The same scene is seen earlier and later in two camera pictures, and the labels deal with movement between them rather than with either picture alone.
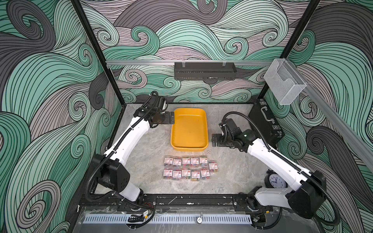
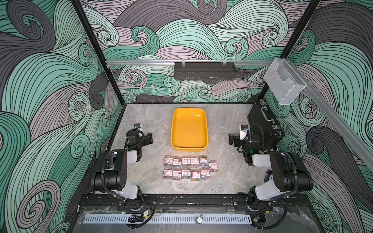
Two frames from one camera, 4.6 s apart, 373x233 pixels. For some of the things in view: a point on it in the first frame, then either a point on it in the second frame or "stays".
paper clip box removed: x=177 y=174 stays
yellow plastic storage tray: x=189 y=133 stays
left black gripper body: x=163 y=119 to x=144 y=141
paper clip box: x=186 y=174 stays
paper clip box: x=177 y=162 stays
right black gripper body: x=222 y=140 to x=237 y=142
